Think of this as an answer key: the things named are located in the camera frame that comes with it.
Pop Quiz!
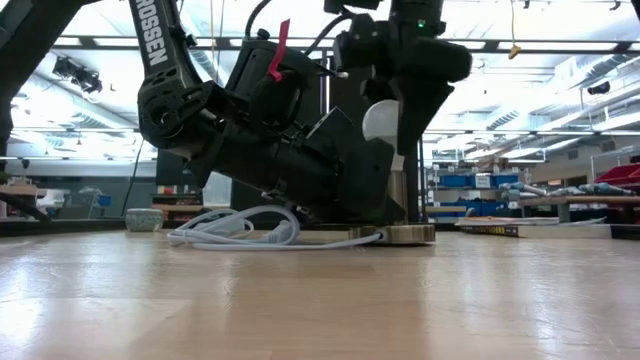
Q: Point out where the red strap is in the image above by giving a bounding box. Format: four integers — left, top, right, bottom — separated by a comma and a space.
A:
266, 18, 291, 84

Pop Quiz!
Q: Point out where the metal lamp socket base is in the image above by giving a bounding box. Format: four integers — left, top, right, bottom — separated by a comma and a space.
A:
348, 169, 437, 246

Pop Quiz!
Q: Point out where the black aluminium table frame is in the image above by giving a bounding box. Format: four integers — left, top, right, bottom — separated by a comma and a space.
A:
0, 217, 640, 240

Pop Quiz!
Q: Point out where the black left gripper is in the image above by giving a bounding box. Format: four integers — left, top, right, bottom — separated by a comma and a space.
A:
187, 106, 407, 225

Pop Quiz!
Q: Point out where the black book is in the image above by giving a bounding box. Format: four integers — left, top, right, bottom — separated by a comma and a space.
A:
457, 223, 614, 239

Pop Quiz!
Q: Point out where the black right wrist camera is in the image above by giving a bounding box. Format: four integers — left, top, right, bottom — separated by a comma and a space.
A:
332, 13, 386, 74

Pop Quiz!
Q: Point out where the black rail-mounted camera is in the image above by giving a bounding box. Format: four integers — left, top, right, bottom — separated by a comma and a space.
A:
52, 55, 104, 95

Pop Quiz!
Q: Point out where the wooden workbench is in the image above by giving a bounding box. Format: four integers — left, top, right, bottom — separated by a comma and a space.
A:
519, 195, 640, 224

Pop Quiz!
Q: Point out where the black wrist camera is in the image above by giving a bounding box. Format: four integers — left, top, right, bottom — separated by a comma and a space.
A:
332, 13, 386, 74
227, 28, 321, 134

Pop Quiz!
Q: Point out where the red storage bin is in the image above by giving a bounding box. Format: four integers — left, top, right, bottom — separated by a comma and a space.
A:
594, 163, 640, 187

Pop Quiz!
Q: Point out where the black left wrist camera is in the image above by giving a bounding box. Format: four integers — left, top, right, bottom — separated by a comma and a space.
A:
227, 28, 321, 134

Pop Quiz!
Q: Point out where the yellow hanging tag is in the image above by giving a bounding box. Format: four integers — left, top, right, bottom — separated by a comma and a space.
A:
508, 0, 523, 60

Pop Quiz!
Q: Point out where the white lamp power cord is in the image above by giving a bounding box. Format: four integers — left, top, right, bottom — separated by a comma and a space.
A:
166, 204, 386, 252

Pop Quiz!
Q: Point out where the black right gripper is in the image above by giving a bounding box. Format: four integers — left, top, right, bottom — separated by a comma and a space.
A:
363, 0, 472, 157

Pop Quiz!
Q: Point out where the blue storage bin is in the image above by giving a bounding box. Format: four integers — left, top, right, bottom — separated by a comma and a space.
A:
439, 172, 521, 190
452, 199, 511, 217

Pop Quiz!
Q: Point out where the white lightbulb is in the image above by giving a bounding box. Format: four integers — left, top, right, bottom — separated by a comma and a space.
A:
361, 98, 405, 172

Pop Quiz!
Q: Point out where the small grey round cap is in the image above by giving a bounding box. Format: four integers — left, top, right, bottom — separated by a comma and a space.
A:
124, 207, 165, 233

